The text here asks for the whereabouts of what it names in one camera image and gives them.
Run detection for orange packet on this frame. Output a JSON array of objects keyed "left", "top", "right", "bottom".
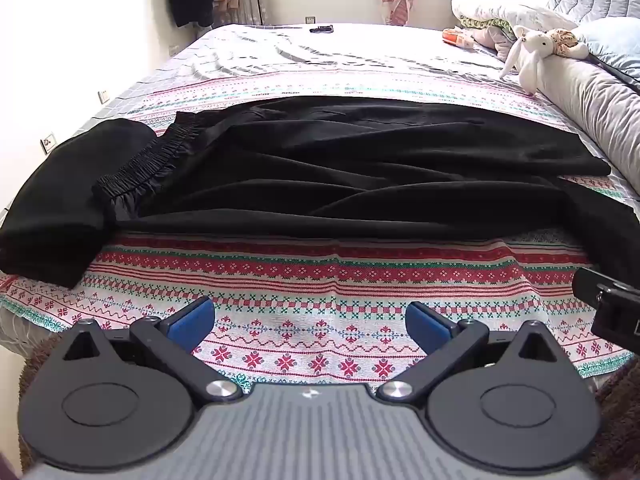
[{"left": 442, "top": 29, "right": 476, "bottom": 50}]

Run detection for rolled grey blanket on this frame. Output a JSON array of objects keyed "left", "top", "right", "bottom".
[{"left": 537, "top": 52, "right": 640, "bottom": 171}]

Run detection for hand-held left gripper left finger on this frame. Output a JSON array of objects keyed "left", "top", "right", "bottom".
[{"left": 62, "top": 296, "right": 244, "bottom": 405}]

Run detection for white plush rabbit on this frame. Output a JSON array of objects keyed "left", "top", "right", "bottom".
[{"left": 499, "top": 25, "right": 590, "bottom": 96}]

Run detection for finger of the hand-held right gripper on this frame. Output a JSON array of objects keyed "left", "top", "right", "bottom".
[{"left": 572, "top": 267, "right": 640, "bottom": 307}]

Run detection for pink folded cloth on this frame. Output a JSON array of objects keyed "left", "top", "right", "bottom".
[{"left": 467, "top": 25, "right": 516, "bottom": 58}]

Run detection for light blue pillow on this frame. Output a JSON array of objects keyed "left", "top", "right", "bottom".
[{"left": 575, "top": 17, "right": 640, "bottom": 86}]

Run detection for black pants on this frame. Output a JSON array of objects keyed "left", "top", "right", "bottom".
[
  {"left": 0, "top": 119, "right": 157, "bottom": 289},
  {"left": 91, "top": 96, "right": 640, "bottom": 291}
]

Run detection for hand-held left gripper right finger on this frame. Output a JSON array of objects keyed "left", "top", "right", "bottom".
[{"left": 376, "top": 301, "right": 561, "bottom": 405}]

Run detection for folded white quilt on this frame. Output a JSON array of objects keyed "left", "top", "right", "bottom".
[{"left": 451, "top": 0, "right": 578, "bottom": 43}]

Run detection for red green patterned blanket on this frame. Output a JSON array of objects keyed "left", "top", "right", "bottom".
[{"left": 0, "top": 67, "right": 636, "bottom": 396}]

